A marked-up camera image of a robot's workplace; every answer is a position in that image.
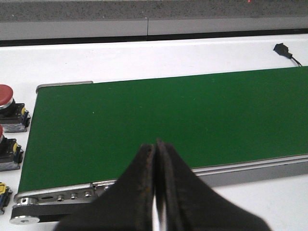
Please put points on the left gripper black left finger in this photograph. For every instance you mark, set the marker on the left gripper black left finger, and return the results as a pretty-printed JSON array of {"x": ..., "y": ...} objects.
[{"x": 125, "y": 206}]

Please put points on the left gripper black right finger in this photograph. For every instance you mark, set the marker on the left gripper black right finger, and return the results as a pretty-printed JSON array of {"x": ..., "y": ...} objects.
[{"x": 186, "y": 203}]

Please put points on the red mushroom push button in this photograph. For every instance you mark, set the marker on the red mushroom push button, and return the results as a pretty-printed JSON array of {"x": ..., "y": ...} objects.
[
  {"x": 11, "y": 153},
  {"x": 14, "y": 117}
]

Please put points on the push button with yellow tab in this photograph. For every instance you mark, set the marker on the push button with yellow tab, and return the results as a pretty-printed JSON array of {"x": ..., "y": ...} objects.
[{"x": 5, "y": 196}]

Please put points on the grey speckled stone slab left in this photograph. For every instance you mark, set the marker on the grey speckled stone slab left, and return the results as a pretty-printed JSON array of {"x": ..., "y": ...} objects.
[{"x": 96, "y": 10}]

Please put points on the aluminium conveyor frame rail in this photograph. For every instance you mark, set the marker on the aluminium conveyor frame rail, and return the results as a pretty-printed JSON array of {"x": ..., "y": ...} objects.
[{"x": 60, "y": 197}]

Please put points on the black sensor with cable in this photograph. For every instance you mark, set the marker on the black sensor with cable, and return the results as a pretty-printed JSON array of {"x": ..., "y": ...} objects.
[{"x": 283, "y": 50}]

